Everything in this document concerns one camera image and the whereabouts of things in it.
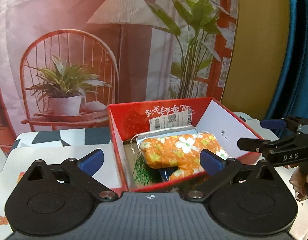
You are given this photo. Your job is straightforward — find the geometric print sheet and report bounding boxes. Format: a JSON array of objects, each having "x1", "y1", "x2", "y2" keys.
[{"x1": 9, "y1": 112, "x2": 277, "y2": 155}]

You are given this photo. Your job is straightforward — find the small blue item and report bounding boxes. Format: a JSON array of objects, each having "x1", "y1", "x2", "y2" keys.
[{"x1": 158, "y1": 167, "x2": 179, "y2": 182}]

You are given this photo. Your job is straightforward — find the person's right hand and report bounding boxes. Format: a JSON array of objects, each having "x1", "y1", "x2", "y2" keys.
[{"x1": 290, "y1": 169, "x2": 307, "y2": 201}]

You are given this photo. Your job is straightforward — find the printed room backdrop cloth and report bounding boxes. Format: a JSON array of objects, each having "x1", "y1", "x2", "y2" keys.
[{"x1": 0, "y1": 0, "x2": 241, "y2": 153}]

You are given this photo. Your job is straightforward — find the teal curtain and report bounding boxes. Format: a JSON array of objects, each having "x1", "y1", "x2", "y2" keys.
[{"x1": 266, "y1": 0, "x2": 308, "y2": 140}]

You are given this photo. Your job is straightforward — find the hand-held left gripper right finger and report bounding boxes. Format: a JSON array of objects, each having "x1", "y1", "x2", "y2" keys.
[{"x1": 184, "y1": 149, "x2": 282, "y2": 202}]

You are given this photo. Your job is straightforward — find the wooden panel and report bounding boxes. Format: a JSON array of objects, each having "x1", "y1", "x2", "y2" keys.
[{"x1": 220, "y1": 0, "x2": 294, "y2": 120}]

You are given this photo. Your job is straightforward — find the cartoon print tablecloth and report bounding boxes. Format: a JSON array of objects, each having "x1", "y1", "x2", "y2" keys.
[{"x1": 0, "y1": 144, "x2": 308, "y2": 230}]

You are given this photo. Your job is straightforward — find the red strawberry print cardboard box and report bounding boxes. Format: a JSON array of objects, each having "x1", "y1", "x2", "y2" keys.
[{"x1": 107, "y1": 97, "x2": 266, "y2": 193}]

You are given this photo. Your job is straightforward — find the green fringed item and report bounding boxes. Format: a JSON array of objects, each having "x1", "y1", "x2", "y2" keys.
[{"x1": 132, "y1": 155, "x2": 159, "y2": 186}]

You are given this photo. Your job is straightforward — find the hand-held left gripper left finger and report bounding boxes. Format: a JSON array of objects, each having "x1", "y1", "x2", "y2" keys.
[{"x1": 25, "y1": 149, "x2": 118, "y2": 202}]

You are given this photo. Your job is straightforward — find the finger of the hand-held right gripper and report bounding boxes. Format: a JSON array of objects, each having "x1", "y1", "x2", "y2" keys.
[
  {"x1": 238, "y1": 137, "x2": 271, "y2": 153},
  {"x1": 260, "y1": 116, "x2": 308, "y2": 132}
]

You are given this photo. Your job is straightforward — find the orange floral cloth pouch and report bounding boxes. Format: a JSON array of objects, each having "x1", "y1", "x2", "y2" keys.
[{"x1": 139, "y1": 133, "x2": 231, "y2": 180}]

